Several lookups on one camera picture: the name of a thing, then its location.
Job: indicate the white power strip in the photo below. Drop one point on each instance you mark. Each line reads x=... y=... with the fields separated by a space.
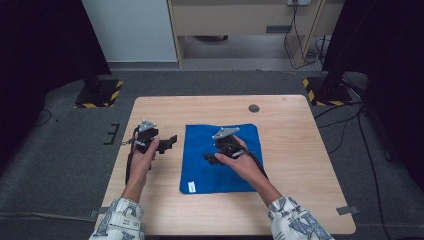
x=299 y=2

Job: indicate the black stand base hazard stripes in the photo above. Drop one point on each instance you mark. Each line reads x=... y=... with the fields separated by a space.
x=328 y=93
x=100 y=95

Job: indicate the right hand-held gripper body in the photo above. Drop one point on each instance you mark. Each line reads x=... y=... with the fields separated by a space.
x=226 y=133

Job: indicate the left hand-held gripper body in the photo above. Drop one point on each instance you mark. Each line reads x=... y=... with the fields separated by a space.
x=146 y=126

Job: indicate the light wooden cabinet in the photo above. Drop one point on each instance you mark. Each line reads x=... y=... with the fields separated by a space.
x=233 y=16

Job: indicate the person's right hand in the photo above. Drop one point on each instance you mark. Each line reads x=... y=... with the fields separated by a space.
x=246 y=166

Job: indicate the grey tape strip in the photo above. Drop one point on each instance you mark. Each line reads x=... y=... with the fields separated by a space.
x=346 y=210
x=100 y=211

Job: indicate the blue cloth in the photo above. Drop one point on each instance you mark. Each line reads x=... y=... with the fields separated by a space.
x=200 y=163

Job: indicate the person's left hand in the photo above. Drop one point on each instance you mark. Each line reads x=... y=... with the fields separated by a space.
x=141 y=166

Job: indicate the grey round table grommet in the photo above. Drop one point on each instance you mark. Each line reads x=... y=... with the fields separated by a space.
x=254 y=108

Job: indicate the black curtain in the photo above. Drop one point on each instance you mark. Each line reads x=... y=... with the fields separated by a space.
x=386 y=50
x=40 y=50

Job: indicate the white panel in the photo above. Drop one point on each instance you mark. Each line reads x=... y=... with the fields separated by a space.
x=133 y=30

